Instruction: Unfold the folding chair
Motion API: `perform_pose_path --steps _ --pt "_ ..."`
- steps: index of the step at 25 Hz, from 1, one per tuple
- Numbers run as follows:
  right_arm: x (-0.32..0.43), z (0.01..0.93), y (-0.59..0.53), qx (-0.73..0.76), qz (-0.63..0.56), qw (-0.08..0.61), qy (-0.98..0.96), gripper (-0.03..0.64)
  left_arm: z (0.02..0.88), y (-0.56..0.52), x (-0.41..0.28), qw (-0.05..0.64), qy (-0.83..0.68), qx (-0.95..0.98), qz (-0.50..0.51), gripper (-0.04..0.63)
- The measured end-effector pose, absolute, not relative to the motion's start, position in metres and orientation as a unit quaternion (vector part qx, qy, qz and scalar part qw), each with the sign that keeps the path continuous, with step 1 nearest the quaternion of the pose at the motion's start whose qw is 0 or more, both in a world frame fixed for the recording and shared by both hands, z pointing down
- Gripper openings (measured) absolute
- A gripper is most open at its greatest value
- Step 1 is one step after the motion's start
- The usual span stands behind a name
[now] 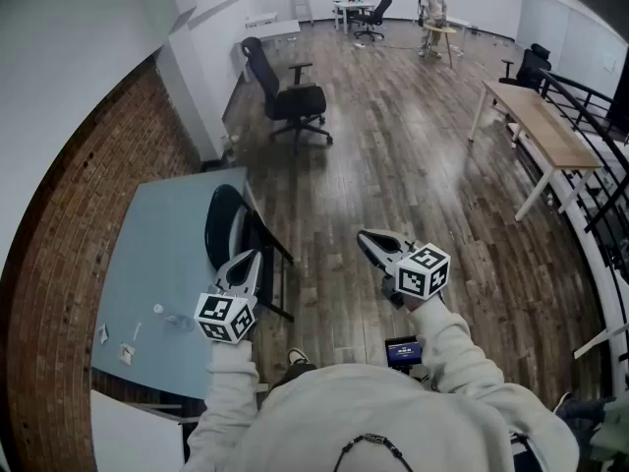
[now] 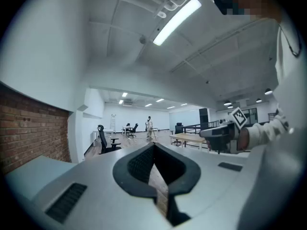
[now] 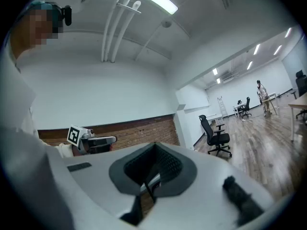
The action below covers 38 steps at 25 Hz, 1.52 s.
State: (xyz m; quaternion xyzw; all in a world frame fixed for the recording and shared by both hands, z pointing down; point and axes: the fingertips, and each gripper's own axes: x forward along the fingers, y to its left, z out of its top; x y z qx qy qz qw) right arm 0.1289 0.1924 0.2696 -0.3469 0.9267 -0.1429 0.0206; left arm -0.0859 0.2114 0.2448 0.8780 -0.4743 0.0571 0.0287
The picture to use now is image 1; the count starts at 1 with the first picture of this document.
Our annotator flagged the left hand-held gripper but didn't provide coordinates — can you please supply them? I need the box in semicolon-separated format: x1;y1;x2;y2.
194;248;264;346

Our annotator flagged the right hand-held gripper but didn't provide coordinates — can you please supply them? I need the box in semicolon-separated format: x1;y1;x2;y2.
357;229;452;310

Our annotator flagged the person's right forearm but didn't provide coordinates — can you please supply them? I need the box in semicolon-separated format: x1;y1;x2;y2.
406;292;581;472

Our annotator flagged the person's left forearm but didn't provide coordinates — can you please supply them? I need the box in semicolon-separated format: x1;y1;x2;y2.
180;334;262;472

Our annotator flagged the high-back black mesh office chair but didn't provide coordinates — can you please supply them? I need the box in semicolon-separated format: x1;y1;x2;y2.
240;35;335;155

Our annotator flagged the black office chair with headrest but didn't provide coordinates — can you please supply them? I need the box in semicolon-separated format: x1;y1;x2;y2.
498;42;553;93

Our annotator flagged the clear plastic bottle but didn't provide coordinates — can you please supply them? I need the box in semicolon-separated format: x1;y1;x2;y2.
152;303;197;332

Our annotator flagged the light blue table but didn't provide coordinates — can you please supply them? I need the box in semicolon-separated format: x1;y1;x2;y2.
90;166;257;403

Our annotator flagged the black device with screen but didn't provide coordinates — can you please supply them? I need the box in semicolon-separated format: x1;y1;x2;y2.
383;334;426;369

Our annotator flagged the person's leg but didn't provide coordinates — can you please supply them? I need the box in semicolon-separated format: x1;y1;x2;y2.
269;360;318;393

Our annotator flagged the person's torso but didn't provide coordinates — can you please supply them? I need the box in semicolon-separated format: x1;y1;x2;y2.
245;361;542;472

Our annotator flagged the white board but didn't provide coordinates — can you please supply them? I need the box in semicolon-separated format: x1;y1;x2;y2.
89;389;186;472

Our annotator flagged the wooden desk with white legs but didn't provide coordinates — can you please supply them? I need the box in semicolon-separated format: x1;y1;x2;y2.
468;79;604;223

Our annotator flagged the round yellow side table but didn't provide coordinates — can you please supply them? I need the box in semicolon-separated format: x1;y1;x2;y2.
422;21;458;69

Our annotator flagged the long white table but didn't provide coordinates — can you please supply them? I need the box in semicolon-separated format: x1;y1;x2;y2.
443;15;481;39

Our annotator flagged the small white table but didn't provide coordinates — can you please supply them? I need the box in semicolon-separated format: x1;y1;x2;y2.
332;0;377;34

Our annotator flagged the low white desk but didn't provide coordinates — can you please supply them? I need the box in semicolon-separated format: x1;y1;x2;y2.
241;11;302;84

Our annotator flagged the black beaded neck cord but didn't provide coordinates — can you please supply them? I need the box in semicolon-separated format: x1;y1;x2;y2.
332;432;415;472

